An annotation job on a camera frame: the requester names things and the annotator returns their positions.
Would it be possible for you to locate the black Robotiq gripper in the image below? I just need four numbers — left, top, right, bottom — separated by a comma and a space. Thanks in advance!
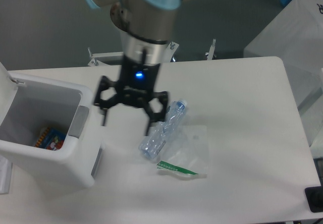
93, 54, 170, 137

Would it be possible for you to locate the white push-lid trash can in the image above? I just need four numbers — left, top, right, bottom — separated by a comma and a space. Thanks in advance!
1, 67, 103, 188

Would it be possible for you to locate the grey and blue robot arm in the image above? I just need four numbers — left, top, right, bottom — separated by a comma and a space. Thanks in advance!
85, 0, 190, 126

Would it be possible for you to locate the crushed clear plastic bottle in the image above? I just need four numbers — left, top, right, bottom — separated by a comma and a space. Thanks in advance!
138, 99, 188, 160

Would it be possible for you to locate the clear plastic bag green strip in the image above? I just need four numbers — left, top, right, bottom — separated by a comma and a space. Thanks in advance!
156, 125, 209, 180

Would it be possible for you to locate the colourful package inside bin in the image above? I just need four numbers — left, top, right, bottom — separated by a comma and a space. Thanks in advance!
34, 127, 67, 151

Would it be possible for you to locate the white paper sheet at left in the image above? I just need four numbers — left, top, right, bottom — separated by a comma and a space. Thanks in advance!
0, 156, 13, 195

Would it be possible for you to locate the black device at table edge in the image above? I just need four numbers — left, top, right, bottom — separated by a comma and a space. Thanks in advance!
305, 186, 322, 213

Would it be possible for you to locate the white metal base frame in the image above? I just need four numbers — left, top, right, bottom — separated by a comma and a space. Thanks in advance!
87, 38, 217, 67

